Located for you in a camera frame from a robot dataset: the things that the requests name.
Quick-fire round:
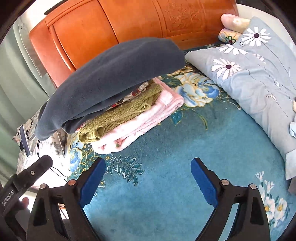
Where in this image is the orange wooden headboard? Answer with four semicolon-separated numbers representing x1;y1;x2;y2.
29;0;238;86

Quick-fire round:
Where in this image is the yellow floral rolled pillow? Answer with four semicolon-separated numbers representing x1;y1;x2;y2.
218;28;241;45

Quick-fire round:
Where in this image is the pink folded towel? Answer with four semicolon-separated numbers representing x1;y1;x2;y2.
91;78;184;154

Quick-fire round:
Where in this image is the teal floral blanket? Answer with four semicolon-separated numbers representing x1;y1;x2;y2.
66;43;296;241

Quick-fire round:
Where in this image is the person left hand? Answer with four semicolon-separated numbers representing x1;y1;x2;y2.
14;197;30;211

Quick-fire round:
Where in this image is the smartphone with blue case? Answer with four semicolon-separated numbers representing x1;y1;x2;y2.
19;124;32;157

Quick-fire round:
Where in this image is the dark grey fleece garment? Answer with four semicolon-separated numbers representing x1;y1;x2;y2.
35;38;185;141

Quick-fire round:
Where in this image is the pink floral rolled pillow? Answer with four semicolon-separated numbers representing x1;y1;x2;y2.
220;14;250;33

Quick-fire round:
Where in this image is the olive green knitted sweater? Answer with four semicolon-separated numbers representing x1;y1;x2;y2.
78;81;163;143

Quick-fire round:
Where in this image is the black cable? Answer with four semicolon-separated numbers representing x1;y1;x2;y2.
36;138;70;183

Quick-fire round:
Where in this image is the grey daisy print pillow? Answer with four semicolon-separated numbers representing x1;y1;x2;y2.
185;17;295;179

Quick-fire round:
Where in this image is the light blue crumpled cloth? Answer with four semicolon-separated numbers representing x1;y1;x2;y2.
289;121;296;138

